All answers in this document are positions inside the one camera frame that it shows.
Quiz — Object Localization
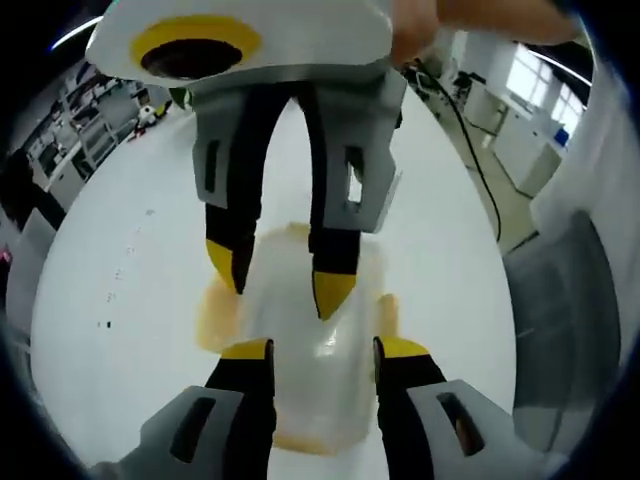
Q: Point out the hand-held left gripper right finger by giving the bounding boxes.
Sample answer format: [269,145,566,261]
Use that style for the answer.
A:
[372,335,555,480]

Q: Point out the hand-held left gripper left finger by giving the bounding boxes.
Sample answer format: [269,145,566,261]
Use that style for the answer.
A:
[89,337,278,480]

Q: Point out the clear plastic box yellow buckles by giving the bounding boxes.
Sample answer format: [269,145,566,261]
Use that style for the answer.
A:
[196,221,401,457]

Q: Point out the person's right hand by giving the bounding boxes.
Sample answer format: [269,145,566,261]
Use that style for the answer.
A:
[390,0,446,68]

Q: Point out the spare hand-held gripper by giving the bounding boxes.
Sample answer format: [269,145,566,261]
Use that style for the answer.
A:
[133,102,174,137]

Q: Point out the metal shelving rack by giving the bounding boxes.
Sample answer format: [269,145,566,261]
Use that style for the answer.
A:
[23,73,151,194]

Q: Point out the grey mesh office chair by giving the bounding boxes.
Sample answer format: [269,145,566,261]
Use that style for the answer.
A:
[501,209,629,454]

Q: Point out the white storage cabinet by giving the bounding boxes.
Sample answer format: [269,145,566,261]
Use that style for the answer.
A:
[467,79,569,197]

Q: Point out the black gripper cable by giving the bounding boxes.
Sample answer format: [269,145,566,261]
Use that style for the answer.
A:
[408,58,502,242]

